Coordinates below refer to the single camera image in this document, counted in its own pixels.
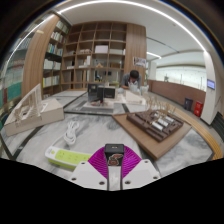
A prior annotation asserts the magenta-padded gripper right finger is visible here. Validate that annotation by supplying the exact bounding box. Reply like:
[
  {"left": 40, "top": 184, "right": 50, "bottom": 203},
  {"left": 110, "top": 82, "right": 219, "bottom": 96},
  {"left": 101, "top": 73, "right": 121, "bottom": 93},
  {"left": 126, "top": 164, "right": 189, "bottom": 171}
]
[{"left": 118, "top": 147, "right": 162, "bottom": 192}]

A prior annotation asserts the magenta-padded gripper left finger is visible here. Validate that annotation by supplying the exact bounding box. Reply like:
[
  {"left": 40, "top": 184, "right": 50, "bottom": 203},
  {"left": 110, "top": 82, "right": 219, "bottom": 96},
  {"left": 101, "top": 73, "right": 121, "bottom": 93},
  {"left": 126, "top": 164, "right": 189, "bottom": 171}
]
[{"left": 70, "top": 147, "right": 110, "bottom": 192}]

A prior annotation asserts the black charger block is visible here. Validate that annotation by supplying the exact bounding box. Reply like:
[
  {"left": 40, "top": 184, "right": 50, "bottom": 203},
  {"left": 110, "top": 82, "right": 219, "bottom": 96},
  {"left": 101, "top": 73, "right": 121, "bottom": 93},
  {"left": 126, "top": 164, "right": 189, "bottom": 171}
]
[{"left": 104, "top": 143, "right": 125, "bottom": 169}]

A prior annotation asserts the green and white power strip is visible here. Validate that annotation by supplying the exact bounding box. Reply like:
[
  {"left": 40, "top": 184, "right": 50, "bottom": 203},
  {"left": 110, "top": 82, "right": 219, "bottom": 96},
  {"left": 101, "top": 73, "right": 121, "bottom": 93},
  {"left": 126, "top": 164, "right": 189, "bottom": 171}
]
[{"left": 44, "top": 145, "right": 94, "bottom": 170}]

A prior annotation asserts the brown architectural model, wooden board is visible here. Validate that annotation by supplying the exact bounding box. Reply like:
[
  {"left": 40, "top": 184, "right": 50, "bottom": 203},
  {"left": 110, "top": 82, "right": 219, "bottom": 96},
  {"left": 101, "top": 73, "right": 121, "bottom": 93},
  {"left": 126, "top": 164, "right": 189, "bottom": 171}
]
[{"left": 112, "top": 96, "right": 193, "bottom": 161}]

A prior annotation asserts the small white building model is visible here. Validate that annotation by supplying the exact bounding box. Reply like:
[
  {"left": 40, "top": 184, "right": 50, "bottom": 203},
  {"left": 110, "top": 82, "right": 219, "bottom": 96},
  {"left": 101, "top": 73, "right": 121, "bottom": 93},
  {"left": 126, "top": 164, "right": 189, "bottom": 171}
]
[{"left": 123, "top": 89, "right": 147, "bottom": 105}]

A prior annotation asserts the curved wooden slat bench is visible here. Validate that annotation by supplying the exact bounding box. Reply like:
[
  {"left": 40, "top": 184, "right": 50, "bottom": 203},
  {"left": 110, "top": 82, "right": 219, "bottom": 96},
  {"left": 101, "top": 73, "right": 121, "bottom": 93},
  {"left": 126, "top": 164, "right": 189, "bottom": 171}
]
[{"left": 173, "top": 106, "right": 224, "bottom": 161}]

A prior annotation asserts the white architectural model, beige base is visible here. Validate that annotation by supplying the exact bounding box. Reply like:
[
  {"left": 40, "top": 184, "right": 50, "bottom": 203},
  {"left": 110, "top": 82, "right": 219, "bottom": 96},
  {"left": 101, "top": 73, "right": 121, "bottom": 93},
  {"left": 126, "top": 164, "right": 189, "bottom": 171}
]
[{"left": 3, "top": 83, "right": 65, "bottom": 137}]

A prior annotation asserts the black box display model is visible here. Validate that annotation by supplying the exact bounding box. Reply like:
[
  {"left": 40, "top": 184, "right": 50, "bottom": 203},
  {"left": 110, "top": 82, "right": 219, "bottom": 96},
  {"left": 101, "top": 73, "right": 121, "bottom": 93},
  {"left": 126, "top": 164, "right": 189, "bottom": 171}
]
[{"left": 87, "top": 83, "right": 117, "bottom": 103}]

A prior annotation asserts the dark bin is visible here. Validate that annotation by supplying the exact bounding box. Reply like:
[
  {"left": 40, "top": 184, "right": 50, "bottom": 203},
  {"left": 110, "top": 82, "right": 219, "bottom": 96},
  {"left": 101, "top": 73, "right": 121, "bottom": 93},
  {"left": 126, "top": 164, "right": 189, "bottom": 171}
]
[{"left": 184, "top": 97, "right": 194, "bottom": 112}]

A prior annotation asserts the person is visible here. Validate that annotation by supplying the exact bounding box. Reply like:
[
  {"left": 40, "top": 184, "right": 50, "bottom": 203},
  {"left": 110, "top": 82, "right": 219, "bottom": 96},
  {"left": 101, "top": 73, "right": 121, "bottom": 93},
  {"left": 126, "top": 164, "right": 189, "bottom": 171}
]
[{"left": 120, "top": 69, "right": 143, "bottom": 93}]

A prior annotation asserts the dark shelf unit with books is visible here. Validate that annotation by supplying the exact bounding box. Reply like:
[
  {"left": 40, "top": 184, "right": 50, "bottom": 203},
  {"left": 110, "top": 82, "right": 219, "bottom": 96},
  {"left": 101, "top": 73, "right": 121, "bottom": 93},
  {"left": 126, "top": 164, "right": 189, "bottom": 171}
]
[{"left": 42, "top": 19, "right": 71, "bottom": 98}]

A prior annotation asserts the glass-fronted bookcase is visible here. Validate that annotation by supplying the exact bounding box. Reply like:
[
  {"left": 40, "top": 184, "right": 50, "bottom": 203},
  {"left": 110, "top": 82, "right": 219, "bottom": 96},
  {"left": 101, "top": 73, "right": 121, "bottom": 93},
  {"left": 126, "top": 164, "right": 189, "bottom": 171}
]
[{"left": 0, "top": 43, "right": 25, "bottom": 113}]

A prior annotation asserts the coiled white power cable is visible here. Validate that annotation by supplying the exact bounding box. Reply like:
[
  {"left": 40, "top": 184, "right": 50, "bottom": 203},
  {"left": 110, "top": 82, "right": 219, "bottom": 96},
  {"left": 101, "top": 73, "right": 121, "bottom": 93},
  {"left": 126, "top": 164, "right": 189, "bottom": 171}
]
[{"left": 63, "top": 120, "right": 81, "bottom": 147}]

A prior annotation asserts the wall poster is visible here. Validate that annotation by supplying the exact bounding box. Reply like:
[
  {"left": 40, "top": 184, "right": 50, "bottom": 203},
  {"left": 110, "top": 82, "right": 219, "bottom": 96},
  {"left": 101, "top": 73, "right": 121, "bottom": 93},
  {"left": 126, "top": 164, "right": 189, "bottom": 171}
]
[{"left": 133, "top": 56, "right": 148, "bottom": 68}]

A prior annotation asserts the wall-mounted screen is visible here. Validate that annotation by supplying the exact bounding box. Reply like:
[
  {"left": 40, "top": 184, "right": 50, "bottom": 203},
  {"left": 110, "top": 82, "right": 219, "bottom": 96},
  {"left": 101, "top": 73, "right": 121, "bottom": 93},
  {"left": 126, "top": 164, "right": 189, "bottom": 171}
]
[{"left": 206, "top": 78, "right": 216, "bottom": 90}]

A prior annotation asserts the wooden wall shelf unit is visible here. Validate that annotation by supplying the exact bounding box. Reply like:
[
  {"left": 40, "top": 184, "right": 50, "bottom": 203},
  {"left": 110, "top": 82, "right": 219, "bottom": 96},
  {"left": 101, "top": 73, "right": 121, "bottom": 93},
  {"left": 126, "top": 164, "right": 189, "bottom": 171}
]
[{"left": 61, "top": 21, "right": 128, "bottom": 91}]

